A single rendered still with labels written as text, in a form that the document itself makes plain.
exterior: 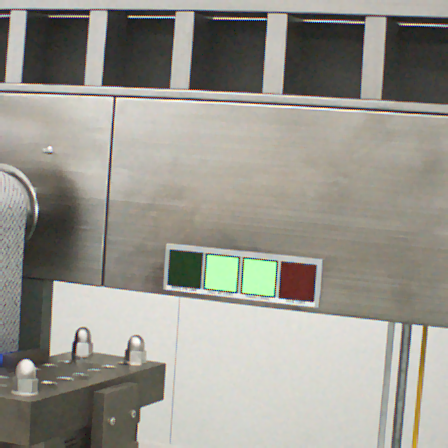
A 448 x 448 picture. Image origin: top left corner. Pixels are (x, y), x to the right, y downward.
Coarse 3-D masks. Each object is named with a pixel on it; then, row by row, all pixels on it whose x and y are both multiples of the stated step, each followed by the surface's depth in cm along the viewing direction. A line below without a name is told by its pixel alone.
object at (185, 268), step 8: (176, 256) 182; (184, 256) 182; (192, 256) 181; (200, 256) 181; (176, 264) 182; (184, 264) 182; (192, 264) 181; (200, 264) 181; (176, 272) 182; (184, 272) 182; (192, 272) 181; (176, 280) 182; (184, 280) 182; (192, 280) 181
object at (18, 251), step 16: (0, 256) 178; (16, 256) 182; (0, 272) 178; (16, 272) 182; (0, 288) 178; (16, 288) 182; (0, 304) 179; (16, 304) 183; (0, 320) 179; (16, 320) 183; (0, 336) 179; (16, 336) 183; (0, 352) 180
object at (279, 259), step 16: (240, 256) 178; (256, 256) 177; (272, 256) 176; (288, 256) 176; (240, 272) 178; (320, 272) 174; (176, 288) 183; (192, 288) 182; (208, 288) 181; (240, 288) 178; (320, 288) 174; (304, 304) 175
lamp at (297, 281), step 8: (288, 264) 175; (296, 264) 175; (288, 272) 175; (296, 272) 175; (304, 272) 174; (312, 272) 174; (288, 280) 175; (296, 280) 175; (304, 280) 174; (312, 280) 174; (288, 288) 175; (296, 288) 175; (304, 288) 175; (312, 288) 174; (280, 296) 176; (288, 296) 175; (296, 296) 175; (304, 296) 175
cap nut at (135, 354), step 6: (132, 336) 185; (138, 336) 185; (132, 342) 184; (138, 342) 184; (132, 348) 184; (138, 348) 184; (126, 354) 185; (132, 354) 184; (138, 354) 184; (144, 354) 185; (126, 360) 185; (132, 360) 184; (138, 360) 184; (144, 360) 185
